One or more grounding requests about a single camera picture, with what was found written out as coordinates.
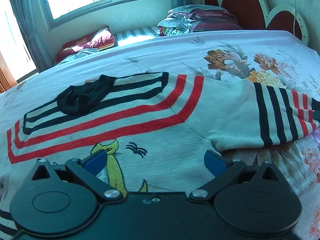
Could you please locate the white striped knit sweater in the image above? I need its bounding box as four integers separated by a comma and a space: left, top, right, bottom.
1, 72, 319, 239

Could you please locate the black small sock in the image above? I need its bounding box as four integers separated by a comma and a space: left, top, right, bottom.
56, 75, 116, 115

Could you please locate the floral white bed sheet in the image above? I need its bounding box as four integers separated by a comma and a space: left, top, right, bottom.
0, 29, 320, 240

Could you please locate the striped mattress pad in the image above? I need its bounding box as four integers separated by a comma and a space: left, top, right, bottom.
114, 26, 159, 47

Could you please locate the stack of folded blankets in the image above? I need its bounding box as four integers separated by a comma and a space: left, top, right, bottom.
157, 4, 242, 36

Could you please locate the red white scalloped headboard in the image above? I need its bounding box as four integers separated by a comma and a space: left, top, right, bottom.
202, 0, 310, 46

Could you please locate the left teal curtain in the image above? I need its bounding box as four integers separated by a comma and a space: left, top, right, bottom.
9, 0, 52, 73

